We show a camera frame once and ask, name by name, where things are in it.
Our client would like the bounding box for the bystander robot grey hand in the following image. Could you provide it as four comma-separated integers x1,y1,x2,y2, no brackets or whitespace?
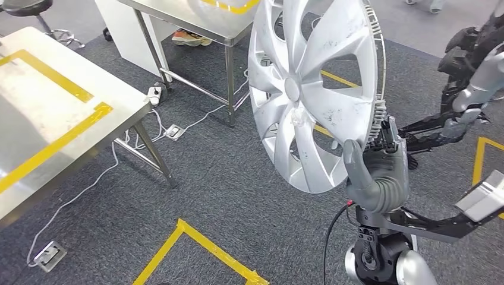
440,108,484,143

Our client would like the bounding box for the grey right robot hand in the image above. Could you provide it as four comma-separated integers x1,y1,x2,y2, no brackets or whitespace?
342,116,410,194

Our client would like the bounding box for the silver grey wheel hubcap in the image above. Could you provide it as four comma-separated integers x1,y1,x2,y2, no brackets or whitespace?
248,0,388,194

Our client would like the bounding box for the yellow floor tape line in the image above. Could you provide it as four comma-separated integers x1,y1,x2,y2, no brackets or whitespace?
471,137,504,221

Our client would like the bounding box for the black bystander humanoid robot body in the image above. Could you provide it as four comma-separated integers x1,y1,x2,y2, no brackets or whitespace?
398,0,504,170

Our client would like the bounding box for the person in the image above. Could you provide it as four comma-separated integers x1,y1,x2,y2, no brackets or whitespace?
404,0,446,15

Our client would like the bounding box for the metal floor socket box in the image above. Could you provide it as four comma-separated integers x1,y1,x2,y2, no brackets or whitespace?
33,240,68,273
165,124,185,141

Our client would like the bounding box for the white power strip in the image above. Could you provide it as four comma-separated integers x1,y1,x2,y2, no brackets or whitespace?
147,85,162,107

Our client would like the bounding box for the white desk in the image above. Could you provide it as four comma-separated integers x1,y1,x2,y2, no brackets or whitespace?
94,0,178,78

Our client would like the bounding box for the large yellow tape outline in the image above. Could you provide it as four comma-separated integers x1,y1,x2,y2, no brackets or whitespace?
0,49,114,194

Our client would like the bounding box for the black round stool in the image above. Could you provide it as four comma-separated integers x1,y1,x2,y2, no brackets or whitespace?
2,0,86,49

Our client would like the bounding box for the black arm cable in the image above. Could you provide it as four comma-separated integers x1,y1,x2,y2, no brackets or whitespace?
323,201,355,285

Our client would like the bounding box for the white power cable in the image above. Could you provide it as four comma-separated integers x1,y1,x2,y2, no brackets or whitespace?
25,140,121,268
182,68,251,132

